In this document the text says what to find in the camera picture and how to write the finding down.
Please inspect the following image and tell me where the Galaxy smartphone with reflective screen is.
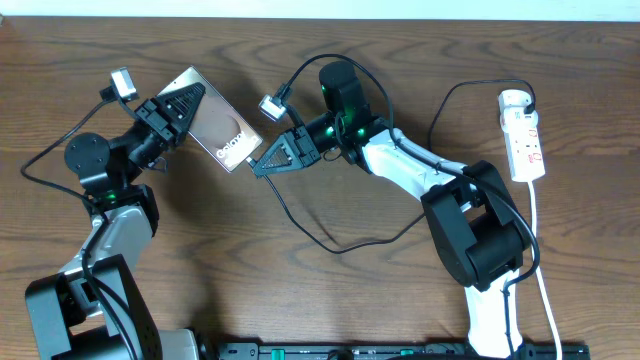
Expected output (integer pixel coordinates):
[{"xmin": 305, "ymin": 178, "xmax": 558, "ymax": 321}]
[{"xmin": 159, "ymin": 66, "xmax": 263, "ymax": 173}]

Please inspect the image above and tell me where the black charging cable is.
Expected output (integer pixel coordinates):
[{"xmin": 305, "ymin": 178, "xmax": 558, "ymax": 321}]
[{"xmin": 246, "ymin": 78, "xmax": 537, "ymax": 255}]

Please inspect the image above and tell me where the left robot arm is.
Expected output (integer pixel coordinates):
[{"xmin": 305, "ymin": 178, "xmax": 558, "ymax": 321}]
[{"xmin": 25, "ymin": 83, "xmax": 210, "ymax": 359}]

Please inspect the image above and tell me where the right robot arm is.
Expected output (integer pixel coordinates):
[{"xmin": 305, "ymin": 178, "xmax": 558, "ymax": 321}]
[{"xmin": 251, "ymin": 55, "xmax": 539, "ymax": 359}]

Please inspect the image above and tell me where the white USB charger plug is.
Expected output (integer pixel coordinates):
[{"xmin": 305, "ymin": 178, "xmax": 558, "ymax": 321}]
[{"xmin": 498, "ymin": 89, "xmax": 532, "ymax": 112}]

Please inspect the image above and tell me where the white power strip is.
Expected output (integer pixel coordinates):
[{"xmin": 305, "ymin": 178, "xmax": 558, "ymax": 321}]
[{"xmin": 500, "ymin": 106, "xmax": 545, "ymax": 183}]

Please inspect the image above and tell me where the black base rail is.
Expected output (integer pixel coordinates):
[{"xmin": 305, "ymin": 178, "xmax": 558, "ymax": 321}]
[{"xmin": 214, "ymin": 338, "xmax": 591, "ymax": 360}]

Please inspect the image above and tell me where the white power strip cord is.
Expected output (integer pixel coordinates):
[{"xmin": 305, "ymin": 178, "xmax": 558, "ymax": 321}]
[{"xmin": 527, "ymin": 180, "xmax": 564, "ymax": 360}]

